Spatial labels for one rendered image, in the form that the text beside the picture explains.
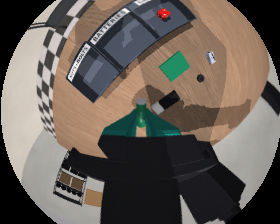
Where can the green battery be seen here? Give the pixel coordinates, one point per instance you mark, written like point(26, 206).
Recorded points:
point(141, 112)

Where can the red die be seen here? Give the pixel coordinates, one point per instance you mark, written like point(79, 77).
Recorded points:
point(163, 14)

